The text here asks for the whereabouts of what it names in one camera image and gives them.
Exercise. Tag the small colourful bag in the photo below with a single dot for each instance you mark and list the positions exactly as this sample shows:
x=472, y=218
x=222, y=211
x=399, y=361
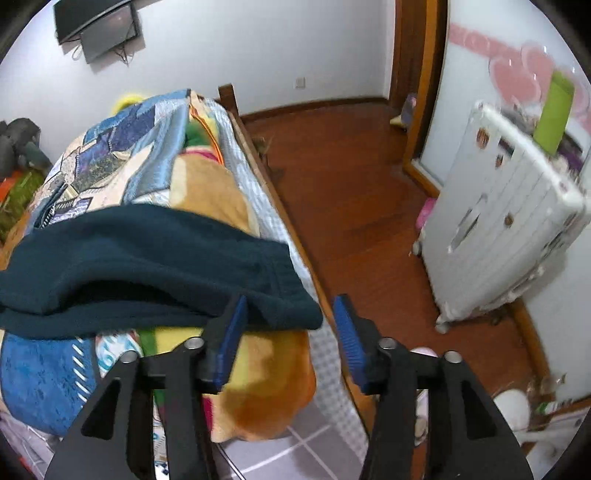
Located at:
x=407, y=113

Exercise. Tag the white ribbed suitcase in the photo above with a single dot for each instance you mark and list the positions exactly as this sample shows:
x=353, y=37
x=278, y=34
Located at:
x=498, y=207

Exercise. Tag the brown wooden door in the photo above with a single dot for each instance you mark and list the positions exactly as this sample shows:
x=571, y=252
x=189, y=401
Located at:
x=408, y=46

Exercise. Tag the checked bed sheet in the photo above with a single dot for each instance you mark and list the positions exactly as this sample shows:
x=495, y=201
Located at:
x=332, y=401

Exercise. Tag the blue patchwork quilt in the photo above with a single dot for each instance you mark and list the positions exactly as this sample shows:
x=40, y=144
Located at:
x=106, y=152

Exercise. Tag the white wall socket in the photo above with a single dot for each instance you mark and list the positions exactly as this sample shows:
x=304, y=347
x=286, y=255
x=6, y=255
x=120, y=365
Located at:
x=300, y=83

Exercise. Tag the white round object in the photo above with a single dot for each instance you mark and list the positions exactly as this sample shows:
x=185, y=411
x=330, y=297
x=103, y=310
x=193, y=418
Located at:
x=512, y=410

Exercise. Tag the wardrobe with pink decorated door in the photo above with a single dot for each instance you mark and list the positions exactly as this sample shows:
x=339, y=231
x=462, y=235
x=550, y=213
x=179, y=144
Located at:
x=471, y=74

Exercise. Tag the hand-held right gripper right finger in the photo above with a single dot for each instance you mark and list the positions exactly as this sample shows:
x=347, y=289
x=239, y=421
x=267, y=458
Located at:
x=348, y=341

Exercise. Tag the black wall television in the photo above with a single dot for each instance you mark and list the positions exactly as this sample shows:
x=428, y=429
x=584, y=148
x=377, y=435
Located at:
x=76, y=16

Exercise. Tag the yellow orange printed blanket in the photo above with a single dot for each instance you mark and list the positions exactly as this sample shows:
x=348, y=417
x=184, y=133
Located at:
x=207, y=194

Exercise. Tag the purple grid mat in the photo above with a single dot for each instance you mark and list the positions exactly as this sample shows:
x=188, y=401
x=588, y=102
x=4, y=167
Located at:
x=277, y=457

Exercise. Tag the yellow curved bar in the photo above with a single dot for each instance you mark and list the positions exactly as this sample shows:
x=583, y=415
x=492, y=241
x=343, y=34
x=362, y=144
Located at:
x=127, y=102

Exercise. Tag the dark teal pants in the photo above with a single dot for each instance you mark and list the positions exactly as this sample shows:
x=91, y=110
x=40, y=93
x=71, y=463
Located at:
x=138, y=258

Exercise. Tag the dark grey jacket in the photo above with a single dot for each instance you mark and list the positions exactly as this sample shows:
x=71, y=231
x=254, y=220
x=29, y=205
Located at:
x=21, y=138

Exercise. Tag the small pink object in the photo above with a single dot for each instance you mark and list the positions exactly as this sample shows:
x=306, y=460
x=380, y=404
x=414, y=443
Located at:
x=425, y=214

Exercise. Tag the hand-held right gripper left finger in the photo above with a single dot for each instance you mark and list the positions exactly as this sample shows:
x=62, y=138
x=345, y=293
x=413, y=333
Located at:
x=229, y=339

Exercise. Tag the wooden bed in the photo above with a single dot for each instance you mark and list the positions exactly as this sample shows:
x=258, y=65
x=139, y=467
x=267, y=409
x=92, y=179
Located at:
x=277, y=194

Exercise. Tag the grey wall box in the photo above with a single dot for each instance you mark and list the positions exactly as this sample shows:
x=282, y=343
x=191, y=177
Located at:
x=108, y=39

